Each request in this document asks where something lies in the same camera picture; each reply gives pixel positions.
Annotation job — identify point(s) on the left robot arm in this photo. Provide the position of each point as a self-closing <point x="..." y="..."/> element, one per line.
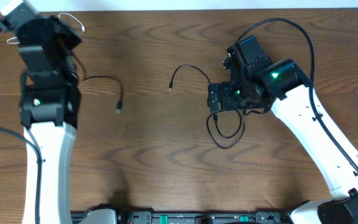
<point x="49" y="106"/>

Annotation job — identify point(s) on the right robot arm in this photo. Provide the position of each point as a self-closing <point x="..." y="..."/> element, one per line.
<point x="258" y="85"/>

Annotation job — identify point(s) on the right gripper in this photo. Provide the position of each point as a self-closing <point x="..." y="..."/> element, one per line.
<point x="226" y="101"/>

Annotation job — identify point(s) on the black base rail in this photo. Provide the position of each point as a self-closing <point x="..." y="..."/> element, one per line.
<point x="111" y="216"/>

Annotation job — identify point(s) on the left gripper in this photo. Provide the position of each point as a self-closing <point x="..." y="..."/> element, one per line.
<point x="64" y="30"/>

